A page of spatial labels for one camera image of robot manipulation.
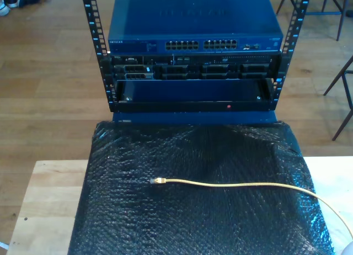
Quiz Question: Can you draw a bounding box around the black rack server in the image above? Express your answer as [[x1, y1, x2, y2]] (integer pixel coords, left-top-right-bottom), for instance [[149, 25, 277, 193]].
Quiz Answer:
[[110, 54, 282, 81]]

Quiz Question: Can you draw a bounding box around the black chair with blue seat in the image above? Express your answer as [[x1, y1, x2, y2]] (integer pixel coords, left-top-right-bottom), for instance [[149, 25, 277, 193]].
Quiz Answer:
[[275, 0, 349, 42]]

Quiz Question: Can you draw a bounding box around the white shoe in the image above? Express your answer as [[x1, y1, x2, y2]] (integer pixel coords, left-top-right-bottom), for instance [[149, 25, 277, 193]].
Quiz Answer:
[[0, 0, 11, 17]]

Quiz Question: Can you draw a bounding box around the black metal chair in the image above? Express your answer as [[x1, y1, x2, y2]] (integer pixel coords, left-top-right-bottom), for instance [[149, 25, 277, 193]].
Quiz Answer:
[[324, 55, 353, 141]]

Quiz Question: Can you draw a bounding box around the black bubble wrap mat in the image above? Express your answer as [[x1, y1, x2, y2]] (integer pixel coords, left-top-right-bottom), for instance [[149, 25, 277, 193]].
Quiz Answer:
[[67, 120, 336, 255]]

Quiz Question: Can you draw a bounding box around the black perforated rack frame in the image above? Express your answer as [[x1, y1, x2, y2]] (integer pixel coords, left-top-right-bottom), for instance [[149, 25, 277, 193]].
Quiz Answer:
[[80, 0, 312, 114]]

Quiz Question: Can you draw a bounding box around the black rack drawer tray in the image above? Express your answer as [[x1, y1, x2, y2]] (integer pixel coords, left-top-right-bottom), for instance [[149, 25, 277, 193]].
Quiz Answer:
[[114, 78, 276, 113]]

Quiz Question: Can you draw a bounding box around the yellow network cable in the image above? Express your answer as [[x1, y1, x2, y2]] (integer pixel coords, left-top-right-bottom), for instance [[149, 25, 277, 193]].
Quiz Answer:
[[148, 177, 353, 238]]

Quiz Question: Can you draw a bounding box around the blue network switch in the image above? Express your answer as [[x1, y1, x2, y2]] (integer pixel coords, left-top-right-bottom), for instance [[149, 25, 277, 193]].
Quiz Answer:
[[107, 0, 284, 56]]

